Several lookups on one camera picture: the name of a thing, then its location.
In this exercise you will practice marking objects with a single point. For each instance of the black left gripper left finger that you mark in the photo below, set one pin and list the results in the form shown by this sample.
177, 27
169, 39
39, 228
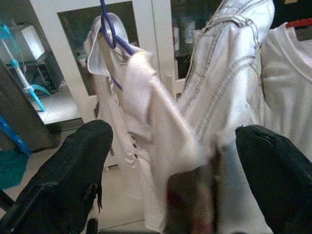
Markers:
65, 175

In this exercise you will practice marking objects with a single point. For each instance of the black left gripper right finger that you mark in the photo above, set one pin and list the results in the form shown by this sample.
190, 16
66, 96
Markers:
278, 175

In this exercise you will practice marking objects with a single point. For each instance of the red plastic hanger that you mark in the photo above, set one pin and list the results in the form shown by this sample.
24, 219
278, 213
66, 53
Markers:
302, 22

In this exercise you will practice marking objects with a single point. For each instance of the teal cloth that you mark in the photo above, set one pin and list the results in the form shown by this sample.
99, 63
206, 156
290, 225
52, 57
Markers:
12, 170

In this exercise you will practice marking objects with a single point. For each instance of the grey side table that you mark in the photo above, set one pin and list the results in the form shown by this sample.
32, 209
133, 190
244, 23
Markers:
22, 122

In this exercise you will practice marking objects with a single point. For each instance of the white t-shirt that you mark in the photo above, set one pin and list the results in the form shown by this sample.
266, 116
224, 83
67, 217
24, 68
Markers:
287, 97

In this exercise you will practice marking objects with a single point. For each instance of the white pole with blue clips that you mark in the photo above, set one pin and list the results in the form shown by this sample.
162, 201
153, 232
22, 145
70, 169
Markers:
24, 80

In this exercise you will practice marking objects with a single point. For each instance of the pale pink button shirt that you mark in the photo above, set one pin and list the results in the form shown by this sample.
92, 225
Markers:
151, 97

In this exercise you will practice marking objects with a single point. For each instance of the pale grey box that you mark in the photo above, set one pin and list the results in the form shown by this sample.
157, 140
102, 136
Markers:
30, 40

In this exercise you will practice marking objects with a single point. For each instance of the white printed cup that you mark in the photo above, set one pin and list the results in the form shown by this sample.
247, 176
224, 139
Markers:
190, 31

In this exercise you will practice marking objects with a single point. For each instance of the white bottle red label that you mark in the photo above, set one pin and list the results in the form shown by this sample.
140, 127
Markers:
176, 37

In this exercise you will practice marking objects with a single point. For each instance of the white glass-door cabinet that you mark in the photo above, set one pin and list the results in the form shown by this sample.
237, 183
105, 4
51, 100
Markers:
146, 19

